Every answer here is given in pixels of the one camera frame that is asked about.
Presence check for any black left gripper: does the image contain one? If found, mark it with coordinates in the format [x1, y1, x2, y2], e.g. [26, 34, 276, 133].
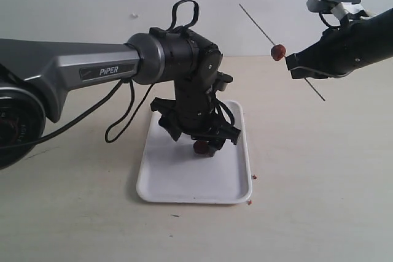
[150, 72, 241, 157]

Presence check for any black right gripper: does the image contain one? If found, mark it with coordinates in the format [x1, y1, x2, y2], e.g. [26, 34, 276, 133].
[285, 20, 368, 79]

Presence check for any dark red date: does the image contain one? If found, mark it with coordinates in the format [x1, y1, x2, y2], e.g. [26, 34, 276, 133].
[270, 44, 287, 61]
[193, 140, 210, 156]

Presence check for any dark red date front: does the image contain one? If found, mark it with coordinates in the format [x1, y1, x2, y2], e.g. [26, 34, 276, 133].
[270, 44, 287, 61]

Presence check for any thin metal skewer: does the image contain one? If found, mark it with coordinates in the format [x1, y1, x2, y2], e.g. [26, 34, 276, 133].
[238, 3, 326, 102]

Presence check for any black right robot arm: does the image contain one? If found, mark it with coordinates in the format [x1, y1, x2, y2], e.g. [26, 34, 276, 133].
[286, 9, 392, 79]

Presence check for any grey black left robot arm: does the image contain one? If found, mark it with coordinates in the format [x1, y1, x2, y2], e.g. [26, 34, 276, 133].
[1, 27, 241, 168]

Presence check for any white rectangular plastic tray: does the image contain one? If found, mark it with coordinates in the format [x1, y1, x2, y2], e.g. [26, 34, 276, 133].
[136, 100, 252, 205]

